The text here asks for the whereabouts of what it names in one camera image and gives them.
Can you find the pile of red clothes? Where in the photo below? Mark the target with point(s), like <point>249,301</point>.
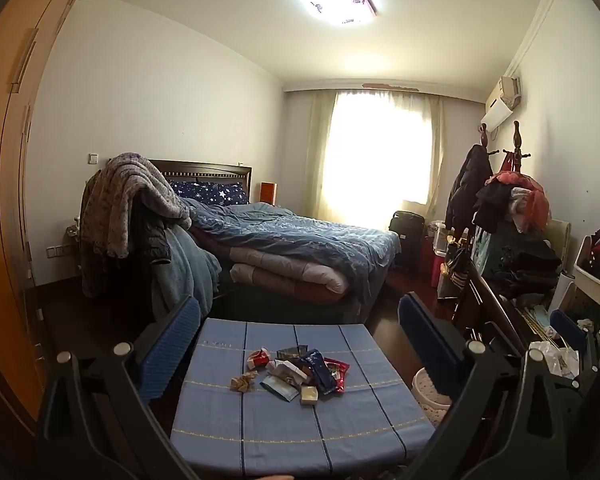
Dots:
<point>530,205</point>

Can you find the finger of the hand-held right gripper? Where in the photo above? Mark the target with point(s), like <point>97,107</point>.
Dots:
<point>567,324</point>

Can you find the table with blue cloth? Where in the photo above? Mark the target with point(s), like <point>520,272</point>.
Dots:
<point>220,425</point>

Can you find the folded pink quilt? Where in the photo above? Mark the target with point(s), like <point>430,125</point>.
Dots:
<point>280,267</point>

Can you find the orange wooden wardrobe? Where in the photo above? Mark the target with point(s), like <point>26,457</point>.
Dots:
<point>10,210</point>

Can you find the dark jacket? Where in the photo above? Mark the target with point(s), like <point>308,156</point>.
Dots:
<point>150,240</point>

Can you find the light blue blanket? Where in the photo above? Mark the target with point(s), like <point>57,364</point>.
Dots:
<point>190,275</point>

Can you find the pink storage box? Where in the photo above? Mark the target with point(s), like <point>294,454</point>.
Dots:
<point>436,270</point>

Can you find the blue quilt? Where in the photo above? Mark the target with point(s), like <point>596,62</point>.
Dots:
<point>290,235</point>

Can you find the small beige box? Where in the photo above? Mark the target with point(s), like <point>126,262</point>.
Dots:
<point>309,395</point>

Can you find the wooden coat rack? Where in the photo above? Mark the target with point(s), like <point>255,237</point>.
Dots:
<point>516,142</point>

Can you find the clear water jug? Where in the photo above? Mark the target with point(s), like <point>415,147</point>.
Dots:
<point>442,240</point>

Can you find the pink white waste bin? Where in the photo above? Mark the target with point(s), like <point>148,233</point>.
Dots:
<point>425,385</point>

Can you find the folded red quilt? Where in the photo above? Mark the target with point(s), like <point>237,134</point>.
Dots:
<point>300,292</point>

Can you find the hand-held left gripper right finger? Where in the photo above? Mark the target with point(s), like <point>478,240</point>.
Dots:
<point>420,332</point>

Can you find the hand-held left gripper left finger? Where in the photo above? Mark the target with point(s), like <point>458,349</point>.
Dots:
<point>172,350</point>

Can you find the white air conditioner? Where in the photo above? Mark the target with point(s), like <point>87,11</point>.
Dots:
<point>500,107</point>

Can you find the orange wooden nightstand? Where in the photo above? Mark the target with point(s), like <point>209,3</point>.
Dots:
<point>268,193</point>

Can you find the black coat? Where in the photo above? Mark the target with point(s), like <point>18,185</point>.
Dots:
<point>467,185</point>

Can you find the dark wooden dresser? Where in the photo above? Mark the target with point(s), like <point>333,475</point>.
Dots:
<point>485,310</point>

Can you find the black suitcase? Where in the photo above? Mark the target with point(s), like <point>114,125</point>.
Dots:
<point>405,235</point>

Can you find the teal white packet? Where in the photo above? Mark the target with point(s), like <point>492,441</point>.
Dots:
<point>279,390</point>

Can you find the white plastic bag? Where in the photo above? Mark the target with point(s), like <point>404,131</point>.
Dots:
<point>560,360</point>

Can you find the red packet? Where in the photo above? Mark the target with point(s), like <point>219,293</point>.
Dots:
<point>337,372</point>

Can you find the white storage rack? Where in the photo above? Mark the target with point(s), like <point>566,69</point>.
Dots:
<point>595,280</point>

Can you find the dark blue packet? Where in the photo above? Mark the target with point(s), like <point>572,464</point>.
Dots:
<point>319,367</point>

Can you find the stack of papers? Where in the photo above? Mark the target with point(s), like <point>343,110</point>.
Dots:
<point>535,317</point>

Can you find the grey patterned blanket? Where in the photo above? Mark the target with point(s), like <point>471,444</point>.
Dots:
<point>125,195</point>

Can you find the teal printed bag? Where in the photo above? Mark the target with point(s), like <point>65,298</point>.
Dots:
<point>482,252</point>

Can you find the bed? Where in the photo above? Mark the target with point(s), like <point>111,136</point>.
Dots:
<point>340,312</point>

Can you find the white wall outlet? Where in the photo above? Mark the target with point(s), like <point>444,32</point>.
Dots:
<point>54,250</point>

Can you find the dark brown wrapper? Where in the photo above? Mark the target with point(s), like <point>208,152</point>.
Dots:
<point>290,352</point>

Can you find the gold crumpled wrapper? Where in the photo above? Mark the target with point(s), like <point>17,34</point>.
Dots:
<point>243,382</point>

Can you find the black striped bag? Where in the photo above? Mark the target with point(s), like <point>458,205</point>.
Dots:
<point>452,272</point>

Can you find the red suitcase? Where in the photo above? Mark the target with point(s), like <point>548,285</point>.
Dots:
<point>426,255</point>

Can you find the blue star pillow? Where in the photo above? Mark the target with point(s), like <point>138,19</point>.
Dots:
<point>210,192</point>

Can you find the red white wrapper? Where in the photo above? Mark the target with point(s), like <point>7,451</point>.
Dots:
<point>257,358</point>

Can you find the dark wooden headboard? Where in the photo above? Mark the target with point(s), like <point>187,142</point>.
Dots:
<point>205,167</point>

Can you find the folded dark clothes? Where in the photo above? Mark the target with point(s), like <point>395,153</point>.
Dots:
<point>525,265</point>

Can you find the sheer cream curtain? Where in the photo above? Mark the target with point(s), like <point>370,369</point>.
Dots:
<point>317,160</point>

